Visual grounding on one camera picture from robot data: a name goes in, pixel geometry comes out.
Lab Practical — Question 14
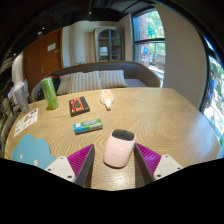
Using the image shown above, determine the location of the clear plastic water bottle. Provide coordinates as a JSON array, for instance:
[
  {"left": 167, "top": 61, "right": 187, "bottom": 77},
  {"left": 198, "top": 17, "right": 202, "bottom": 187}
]
[{"left": 12, "top": 80, "right": 31, "bottom": 115}]

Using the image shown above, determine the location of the light blue cloud-shaped mouse pad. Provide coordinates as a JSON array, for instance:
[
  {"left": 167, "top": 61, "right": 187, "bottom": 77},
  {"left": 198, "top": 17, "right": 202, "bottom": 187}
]
[{"left": 11, "top": 133, "right": 58, "bottom": 170}]

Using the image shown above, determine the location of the black box with orange print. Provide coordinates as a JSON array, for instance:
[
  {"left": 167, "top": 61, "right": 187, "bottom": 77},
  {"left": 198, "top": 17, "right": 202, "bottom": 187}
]
[{"left": 68, "top": 96, "right": 91, "bottom": 118}]

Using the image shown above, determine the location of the green and blue small pack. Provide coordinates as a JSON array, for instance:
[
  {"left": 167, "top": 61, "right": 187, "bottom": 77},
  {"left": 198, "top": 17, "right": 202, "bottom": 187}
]
[{"left": 73, "top": 118, "right": 104, "bottom": 136}]

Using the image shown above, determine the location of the grey curved sofa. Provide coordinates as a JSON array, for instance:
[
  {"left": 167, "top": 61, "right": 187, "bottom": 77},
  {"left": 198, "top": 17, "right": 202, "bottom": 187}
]
[{"left": 30, "top": 60, "right": 162, "bottom": 103}]

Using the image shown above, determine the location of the arched glass-door cabinet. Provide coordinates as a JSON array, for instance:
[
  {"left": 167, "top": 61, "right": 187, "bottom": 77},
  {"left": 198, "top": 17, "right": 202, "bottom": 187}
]
[{"left": 93, "top": 26, "right": 125, "bottom": 63}]

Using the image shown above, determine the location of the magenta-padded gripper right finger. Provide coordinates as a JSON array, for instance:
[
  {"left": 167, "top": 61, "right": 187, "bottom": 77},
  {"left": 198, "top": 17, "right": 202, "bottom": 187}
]
[{"left": 133, "top": 142, "right": 184, "bottom": 185}]

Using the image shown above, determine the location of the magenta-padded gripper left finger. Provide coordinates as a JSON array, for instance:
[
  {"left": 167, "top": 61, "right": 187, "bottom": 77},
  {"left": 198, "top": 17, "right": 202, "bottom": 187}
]
[{"left": 44, "top": 143, "right": 96, "bottom": 188}]

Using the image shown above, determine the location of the clear bottle with orange contents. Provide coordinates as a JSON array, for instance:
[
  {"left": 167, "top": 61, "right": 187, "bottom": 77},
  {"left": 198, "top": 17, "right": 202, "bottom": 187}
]
[{"left": 99, "top": 88, "right": 115, "bottom": 111}]

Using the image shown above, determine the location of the person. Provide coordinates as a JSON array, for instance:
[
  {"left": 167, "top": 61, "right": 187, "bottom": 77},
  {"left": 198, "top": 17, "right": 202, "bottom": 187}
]
[{"left": 207, "top": 69, "right": 217, "bottom": 105}]

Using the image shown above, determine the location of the white sticker sheet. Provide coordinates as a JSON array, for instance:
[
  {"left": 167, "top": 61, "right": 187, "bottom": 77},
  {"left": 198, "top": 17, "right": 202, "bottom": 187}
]
[{"left": 13, "top": 107, "right": 40, "bottom": 138}]

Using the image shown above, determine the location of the brown wooden door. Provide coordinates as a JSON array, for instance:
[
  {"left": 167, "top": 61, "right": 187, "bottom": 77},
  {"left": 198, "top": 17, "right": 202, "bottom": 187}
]
[{"left": 22, "top": 27, "right": 65, "bottom": 95}]

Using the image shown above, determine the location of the pink and black computer mouse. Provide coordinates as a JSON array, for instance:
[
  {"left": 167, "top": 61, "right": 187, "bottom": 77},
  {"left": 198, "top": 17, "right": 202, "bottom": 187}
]
[{"left": 102, "top": 128, "right": 137, "bottom": 169}]

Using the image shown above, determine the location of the black and red backpack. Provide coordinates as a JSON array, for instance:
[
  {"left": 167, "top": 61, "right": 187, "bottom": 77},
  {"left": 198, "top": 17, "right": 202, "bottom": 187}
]
[{"left": 36, "top": 73, "right": 62, "bottom": 101}]

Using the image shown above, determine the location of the striped cushion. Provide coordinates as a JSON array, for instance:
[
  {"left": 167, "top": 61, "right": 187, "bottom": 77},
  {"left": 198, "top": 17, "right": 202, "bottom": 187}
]
[
  {"left": 67, "top": 70, "right": 103, "bottom": 94},
  {"left": 56, "top": 73, "right": 73, "bottom": 97},
  {"left": 98, "top": 69, "right": 129, "bottom": 90}
]

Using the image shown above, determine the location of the green drink can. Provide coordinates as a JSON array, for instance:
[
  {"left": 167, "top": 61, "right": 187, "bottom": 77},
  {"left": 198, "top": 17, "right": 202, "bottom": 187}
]
[{"left": 40, "top": 76, "right": 61, "bottom": 111}]

